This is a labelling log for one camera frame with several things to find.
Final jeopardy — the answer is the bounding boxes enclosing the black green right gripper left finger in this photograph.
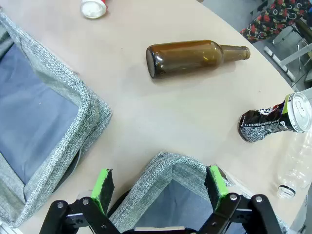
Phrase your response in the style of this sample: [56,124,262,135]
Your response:
[40,168,125,234]

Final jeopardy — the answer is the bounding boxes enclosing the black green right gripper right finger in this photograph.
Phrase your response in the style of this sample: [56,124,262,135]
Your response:
[197,165,285,234]

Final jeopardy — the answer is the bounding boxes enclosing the crushed black cola can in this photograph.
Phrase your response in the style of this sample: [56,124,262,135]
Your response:
[238,88,312,143]

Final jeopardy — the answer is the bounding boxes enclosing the large clear plastic bottle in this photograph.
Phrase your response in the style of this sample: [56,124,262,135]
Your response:
[276,131,312,198]

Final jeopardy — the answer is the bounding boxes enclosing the brown glass bottle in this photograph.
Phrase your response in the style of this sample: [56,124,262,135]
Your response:
[146,39,251,79]

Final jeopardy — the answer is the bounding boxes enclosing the crushed red can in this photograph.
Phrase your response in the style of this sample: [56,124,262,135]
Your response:
[80,0,108,20]

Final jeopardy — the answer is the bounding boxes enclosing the grey fabric basket can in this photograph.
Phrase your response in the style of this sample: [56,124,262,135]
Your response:
[107,151,291,234]

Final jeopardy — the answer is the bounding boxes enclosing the grey fabric basket plastic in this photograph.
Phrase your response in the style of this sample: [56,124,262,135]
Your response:
[0,7,113,229]

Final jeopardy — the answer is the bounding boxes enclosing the figure blue shirt floral trousers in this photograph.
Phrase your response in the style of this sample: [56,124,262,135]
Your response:
[240,0,312,44]

